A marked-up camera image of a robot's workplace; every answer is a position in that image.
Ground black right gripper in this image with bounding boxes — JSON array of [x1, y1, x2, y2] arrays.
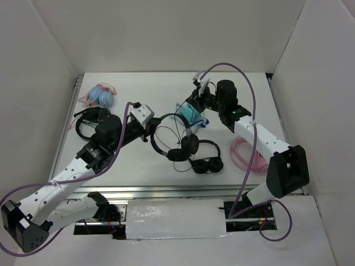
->
[[186, 83, 225, 113]]

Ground black wired headphones taped band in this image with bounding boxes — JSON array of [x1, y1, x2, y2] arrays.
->
[[149, 113, 199, 162]]

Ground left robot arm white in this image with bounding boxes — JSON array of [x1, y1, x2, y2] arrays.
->
[[1, 115, 161, 257]]

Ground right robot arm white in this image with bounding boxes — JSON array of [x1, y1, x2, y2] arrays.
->
[[186, 79, 310, 217]]

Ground teal white folded headphones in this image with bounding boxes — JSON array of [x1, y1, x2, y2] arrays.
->
[[175, 103, 210, 133]]

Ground blue pink headphones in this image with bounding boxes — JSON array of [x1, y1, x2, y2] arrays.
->
[[77, 83, 117, 108]]

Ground black small headphones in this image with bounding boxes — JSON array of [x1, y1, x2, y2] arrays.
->
[[187, 140, 224, 174]]

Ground black headset with microphone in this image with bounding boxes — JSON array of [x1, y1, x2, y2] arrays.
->
[[68, 106, 111, 141]]

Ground white foil covered panel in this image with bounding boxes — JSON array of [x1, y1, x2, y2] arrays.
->
[[125, 199, 226, 240]]

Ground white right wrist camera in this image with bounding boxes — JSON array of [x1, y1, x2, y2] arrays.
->
[[192, 71, 210, 96]]

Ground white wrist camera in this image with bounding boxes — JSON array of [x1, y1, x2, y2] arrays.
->
[[130, 103, 155, 129], [192, 71, 210, 96]]

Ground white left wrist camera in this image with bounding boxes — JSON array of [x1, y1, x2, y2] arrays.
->
[[130, 103, 155, 129]]

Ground pink headphones with cable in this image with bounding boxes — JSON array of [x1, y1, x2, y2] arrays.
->
[[229, 136, 268, 175]]

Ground aluminium frame rail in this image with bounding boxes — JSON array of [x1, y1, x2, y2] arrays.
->
[[55, 74, 308, 200]]

